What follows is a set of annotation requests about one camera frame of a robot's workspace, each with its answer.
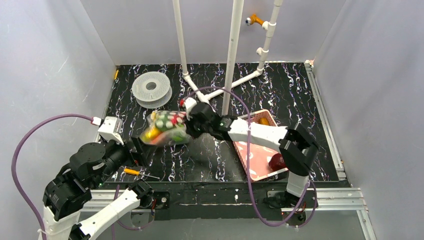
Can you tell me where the white filament spool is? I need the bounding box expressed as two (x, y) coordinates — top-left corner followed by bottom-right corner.
(131, 71), (172, 109)

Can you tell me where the white pvc pipe frame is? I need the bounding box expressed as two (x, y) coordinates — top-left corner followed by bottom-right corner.
(172, 0), (283, 115)

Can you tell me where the yellow toy banana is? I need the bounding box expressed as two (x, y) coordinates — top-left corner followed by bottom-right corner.
(144, 126), (162, 142)

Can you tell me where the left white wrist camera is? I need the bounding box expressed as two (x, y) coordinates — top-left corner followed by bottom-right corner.
(90, 116), (124, 145)

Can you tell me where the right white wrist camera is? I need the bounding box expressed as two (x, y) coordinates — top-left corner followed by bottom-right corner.
(179, 97), (198, 120)

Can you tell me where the yellow handled screwdriver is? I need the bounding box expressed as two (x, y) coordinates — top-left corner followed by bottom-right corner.
(123, 168), (160, 180)

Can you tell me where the pink plastic basket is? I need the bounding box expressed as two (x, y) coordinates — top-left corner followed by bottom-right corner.
(233, 109), (289, 182)

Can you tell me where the clear dotted zip bag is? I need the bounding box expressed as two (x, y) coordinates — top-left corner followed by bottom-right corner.
(139, 110), (191, 147)

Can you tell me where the red toy apple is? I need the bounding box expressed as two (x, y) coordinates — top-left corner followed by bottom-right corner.
(167, 112), (186, 124)

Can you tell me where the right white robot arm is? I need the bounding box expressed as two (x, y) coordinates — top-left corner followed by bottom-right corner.
(180, 98), (319, 199)

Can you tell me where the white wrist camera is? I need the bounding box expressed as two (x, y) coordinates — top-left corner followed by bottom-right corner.
(179, 97), (198, 120)
(90, 116), (124, 145)

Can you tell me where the orange wall hook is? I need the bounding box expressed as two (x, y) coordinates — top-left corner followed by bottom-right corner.
(245, 14), (264, 26)

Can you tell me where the dark red toy fruit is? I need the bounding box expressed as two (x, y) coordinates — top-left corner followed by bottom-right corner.
(268, 153), (287, 172)

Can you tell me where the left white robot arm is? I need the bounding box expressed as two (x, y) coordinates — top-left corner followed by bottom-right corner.
(39, 137), (157, 240)

